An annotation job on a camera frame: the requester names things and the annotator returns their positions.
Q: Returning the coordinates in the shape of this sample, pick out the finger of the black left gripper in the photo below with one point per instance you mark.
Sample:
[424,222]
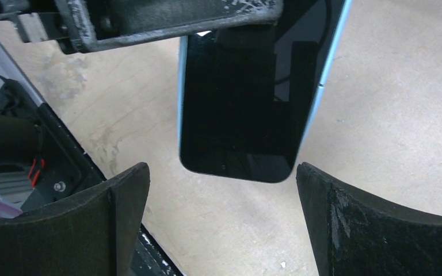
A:
[95,26]

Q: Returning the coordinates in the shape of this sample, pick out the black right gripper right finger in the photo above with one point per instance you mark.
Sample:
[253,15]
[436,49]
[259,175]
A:
[353,232]

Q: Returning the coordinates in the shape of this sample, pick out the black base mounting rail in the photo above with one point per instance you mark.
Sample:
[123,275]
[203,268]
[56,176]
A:
[41,163]

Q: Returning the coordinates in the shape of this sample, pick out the black smartphone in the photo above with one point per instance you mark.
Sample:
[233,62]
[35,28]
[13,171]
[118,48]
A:
[240,114]

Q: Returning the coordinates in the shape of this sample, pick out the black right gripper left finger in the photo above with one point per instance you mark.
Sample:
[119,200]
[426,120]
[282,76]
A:
[92,232]

